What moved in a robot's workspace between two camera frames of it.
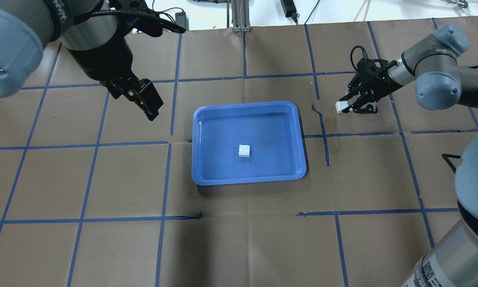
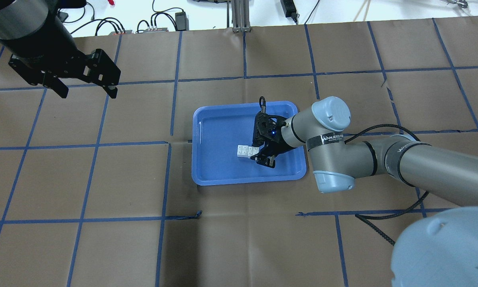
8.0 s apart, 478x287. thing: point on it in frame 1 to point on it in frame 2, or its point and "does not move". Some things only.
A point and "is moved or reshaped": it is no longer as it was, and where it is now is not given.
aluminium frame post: x=240 y=16 does not move
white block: x=340 y=105 is moved or reshaped
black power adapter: x=181 y=20 does not move
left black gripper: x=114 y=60 to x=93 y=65
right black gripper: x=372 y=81 to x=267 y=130
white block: x=244 y=150 does not move
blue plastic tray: x=273 y=130 does not move
